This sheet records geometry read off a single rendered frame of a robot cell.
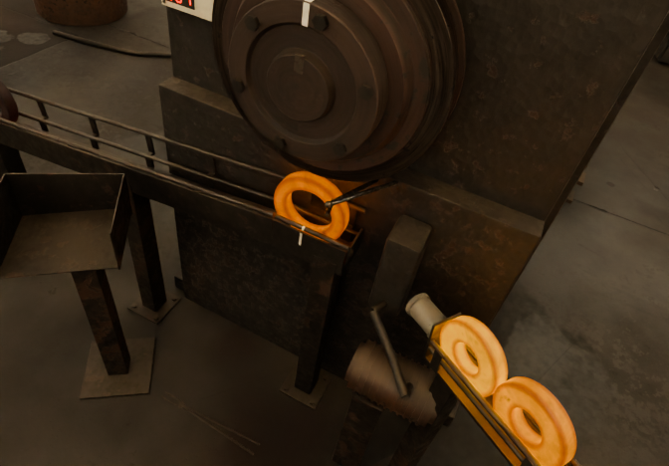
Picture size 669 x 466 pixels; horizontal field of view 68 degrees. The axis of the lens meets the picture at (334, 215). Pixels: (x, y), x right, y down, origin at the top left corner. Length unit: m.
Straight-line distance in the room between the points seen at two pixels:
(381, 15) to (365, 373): 0.76
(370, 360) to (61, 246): 0.77
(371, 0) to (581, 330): 1.71
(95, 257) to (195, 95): 0.45
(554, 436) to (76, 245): 1.07
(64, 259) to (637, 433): 1.84
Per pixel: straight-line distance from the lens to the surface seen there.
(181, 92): 1.30
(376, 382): 1.18
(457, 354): 1.05
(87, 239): 1.32
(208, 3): 1.18
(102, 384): 1.77
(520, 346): 2.04
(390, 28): 0.79
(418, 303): 1.09
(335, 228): 1.12
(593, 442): 1.97
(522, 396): 0.95
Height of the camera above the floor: 1.52
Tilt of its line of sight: 43 degrees down
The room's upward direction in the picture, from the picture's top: 10 degrees clockwise
